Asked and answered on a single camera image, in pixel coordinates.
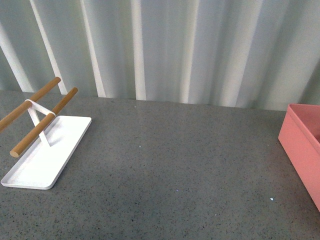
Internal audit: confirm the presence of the white pleated curtain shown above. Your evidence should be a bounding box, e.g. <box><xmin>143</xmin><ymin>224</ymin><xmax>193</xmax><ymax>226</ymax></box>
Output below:
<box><xmin>0</xmin><ymin>0</ymin><xmax>320</xmax><ymax>110</ymax></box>

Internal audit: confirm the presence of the white rack with wooden bars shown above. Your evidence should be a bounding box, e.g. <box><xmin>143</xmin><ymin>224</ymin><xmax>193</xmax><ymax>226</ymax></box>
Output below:
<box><xmin>0</xmin><ymin>77</ymin><xmax>92</xmax><ymax>190</ymax></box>

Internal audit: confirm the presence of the pink plastic bin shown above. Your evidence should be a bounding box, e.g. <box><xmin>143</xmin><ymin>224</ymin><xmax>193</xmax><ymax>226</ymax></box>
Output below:
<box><xmin>278</xmin><ymin>103</ymin><xmax>320</xmax><ymax>208</ymax></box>

